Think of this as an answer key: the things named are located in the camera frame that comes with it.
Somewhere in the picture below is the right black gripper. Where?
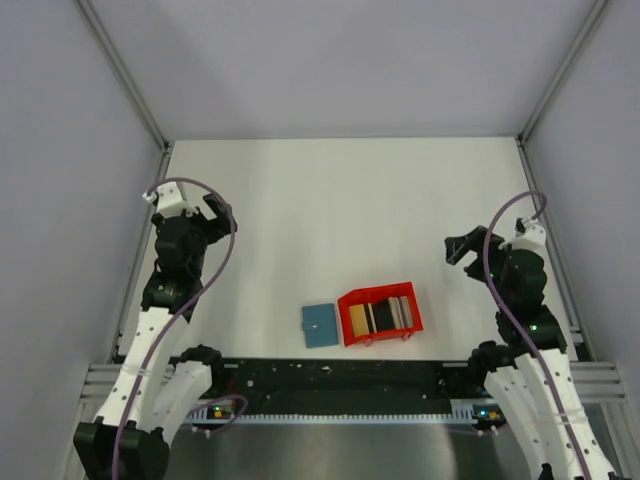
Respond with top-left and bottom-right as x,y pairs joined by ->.
444,225 -> 512,308

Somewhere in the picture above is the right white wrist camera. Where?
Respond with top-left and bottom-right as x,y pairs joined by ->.
500,217 -> 547,251

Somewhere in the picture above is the blue leather card holder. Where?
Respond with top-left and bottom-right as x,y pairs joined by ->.
301,303 -> 339,348

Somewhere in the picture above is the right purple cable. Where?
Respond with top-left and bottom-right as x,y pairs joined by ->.
481,191 -> 594,480

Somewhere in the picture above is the red plastic bin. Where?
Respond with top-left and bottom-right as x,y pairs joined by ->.
337,282 -> 423,347

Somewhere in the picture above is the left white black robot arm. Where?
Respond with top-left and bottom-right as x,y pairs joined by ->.
73,186 -> 237,479

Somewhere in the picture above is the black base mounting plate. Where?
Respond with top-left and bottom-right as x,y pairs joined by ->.
201,358 -> 488,416

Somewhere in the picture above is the grey slotted cable duct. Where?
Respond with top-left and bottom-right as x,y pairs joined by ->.
179,399 -> 506,427

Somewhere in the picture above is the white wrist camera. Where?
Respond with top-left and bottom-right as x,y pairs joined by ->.
500,217 -> 547,251
143,182 -> 197,219

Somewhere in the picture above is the purple cable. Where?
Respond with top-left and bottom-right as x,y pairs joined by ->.
111,177 -> 237,480
481,191 -> 594,480

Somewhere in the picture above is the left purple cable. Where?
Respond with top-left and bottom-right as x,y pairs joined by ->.
111,177 -> 237,480

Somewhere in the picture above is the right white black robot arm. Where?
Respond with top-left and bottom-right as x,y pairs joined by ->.
444,221 -> 618,479

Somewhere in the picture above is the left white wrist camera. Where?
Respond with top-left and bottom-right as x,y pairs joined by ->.
143,182 -> 197,219

